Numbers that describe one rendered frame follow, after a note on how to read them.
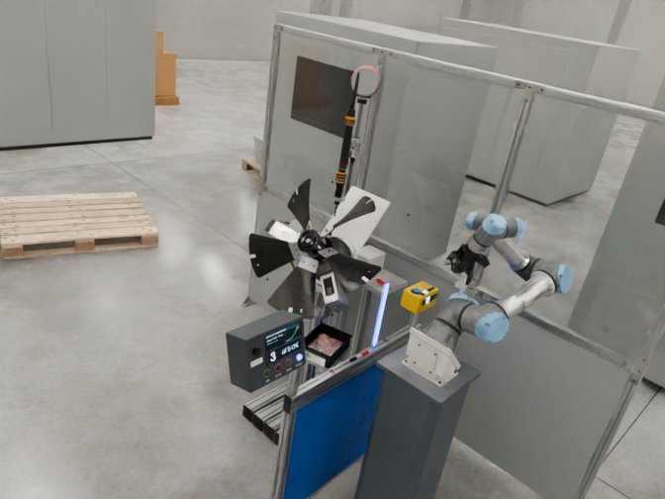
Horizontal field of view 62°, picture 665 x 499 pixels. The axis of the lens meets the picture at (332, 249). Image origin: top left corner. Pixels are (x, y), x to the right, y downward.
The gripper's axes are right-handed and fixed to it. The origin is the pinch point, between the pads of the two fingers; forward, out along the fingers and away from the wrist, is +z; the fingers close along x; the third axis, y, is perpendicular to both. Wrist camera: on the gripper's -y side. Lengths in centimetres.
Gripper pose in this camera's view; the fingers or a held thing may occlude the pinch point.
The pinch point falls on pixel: (452, 279)
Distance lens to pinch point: 228.6
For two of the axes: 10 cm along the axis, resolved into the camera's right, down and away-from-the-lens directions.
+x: 2.7, 7.7, -5.8
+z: -3.6, 6.4, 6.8
